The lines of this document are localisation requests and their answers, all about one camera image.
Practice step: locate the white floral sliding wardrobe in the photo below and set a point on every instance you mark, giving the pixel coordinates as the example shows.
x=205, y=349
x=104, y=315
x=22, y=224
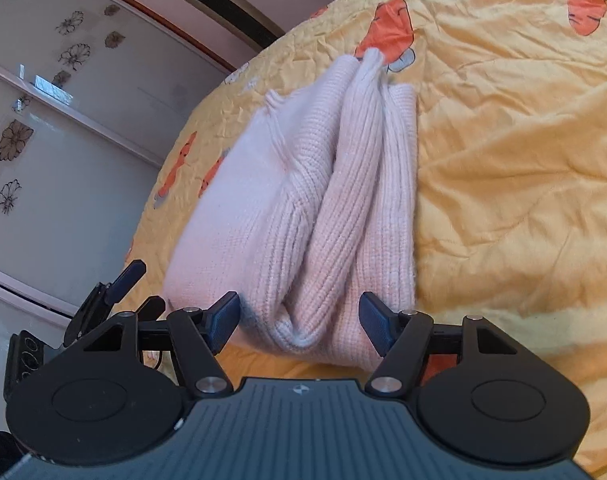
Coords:
x=58, y=185

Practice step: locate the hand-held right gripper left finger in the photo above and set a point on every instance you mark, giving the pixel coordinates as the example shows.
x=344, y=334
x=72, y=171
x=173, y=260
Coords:
x=223, y=322

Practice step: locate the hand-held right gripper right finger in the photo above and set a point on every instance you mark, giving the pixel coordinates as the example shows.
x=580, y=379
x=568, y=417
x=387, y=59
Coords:
x=376, y=322

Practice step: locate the yellow floral blanket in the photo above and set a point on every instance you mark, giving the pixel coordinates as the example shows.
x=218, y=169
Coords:
x=508, y=160

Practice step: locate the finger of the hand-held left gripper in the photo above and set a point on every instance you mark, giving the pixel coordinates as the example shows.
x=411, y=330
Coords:
x=151, y=306
x=126, y=277

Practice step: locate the white knitted sweater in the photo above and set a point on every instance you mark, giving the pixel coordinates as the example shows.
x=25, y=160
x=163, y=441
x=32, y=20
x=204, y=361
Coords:
x=293, y=185

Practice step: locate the gold tower air conditioner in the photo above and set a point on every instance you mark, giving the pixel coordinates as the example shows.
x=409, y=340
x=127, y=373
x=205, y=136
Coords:
x=218, y=0

